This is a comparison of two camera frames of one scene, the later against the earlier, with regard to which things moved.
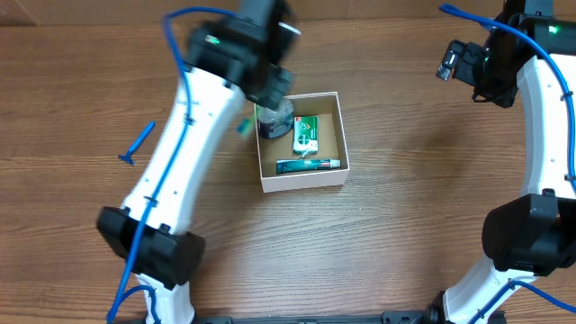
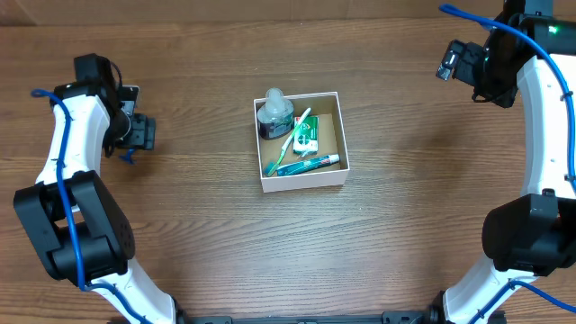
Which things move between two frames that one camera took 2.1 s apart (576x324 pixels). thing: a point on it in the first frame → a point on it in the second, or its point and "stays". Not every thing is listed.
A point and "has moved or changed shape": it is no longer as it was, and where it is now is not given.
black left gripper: [274, 90] → [144, 132]
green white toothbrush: [244, 126] → [271, 166]
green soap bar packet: [305, 136] stays
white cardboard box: [331, 145] stays
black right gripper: [464, 66] stays
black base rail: [386, 318] stays
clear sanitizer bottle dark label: [277, 121] stays
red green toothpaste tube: [306, 165] has moved or changed shape
